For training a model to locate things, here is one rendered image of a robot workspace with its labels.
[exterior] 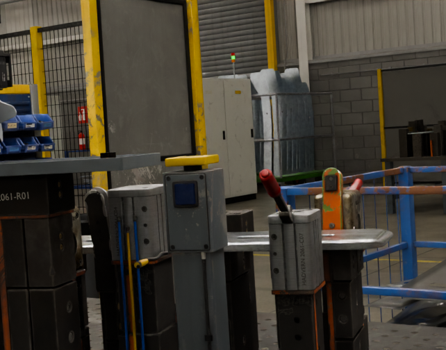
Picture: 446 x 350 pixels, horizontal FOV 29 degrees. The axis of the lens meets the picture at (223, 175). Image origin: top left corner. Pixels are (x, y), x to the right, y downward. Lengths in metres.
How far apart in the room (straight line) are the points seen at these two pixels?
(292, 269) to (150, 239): 0.23
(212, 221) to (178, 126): 3.99
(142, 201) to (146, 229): 0.05
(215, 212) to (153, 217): 0.22
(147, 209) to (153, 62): 3.66
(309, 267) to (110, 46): 3.53
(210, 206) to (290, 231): 0.18
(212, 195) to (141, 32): 3.81
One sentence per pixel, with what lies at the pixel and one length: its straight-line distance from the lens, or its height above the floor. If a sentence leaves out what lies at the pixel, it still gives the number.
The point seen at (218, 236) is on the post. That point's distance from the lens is 1.21.
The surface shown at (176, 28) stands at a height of 1.81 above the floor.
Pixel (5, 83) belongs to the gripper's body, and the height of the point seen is 1.29.
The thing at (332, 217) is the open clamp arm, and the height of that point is 1.02.
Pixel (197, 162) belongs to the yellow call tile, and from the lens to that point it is 1.19.
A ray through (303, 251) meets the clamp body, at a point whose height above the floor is 1.00.
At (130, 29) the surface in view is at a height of 1.78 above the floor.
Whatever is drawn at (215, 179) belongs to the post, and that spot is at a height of 1.13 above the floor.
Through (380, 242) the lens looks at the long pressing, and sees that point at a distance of 1.44.
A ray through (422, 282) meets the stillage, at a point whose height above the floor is 0.51.
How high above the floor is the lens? 1.20
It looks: 3 degrees down
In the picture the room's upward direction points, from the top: 4 degrees counter-clockwise
